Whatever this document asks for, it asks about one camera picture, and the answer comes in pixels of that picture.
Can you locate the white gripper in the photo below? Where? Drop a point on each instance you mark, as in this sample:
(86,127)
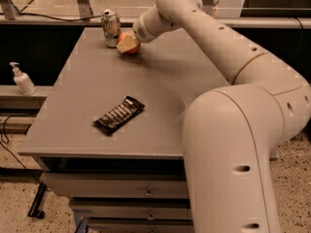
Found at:
(140,31)

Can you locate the red apple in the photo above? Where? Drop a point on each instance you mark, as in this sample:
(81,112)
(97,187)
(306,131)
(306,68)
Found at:
(132,48)

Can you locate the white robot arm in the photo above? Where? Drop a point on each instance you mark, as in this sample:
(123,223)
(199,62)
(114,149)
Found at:
(229,132)

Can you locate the green 7up can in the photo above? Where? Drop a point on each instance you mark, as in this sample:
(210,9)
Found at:
(111,26)

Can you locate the black snack bar wrapper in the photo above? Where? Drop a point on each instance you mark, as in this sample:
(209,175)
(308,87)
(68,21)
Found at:
(124,112)

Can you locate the grey drawer cabinet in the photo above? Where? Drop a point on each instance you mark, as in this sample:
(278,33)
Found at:
(157,142)

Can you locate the white pump bottle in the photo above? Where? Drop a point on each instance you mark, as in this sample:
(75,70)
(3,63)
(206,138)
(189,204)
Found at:
(22,80)

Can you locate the top drawer knob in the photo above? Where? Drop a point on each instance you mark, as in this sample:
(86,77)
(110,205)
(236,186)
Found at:
(148,193)

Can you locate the drawer knob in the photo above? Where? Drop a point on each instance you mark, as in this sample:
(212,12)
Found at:
(148,193)
(150,217)

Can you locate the black floor bracket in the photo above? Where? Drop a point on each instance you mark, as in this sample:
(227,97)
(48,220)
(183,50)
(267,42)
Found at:
(35,211)

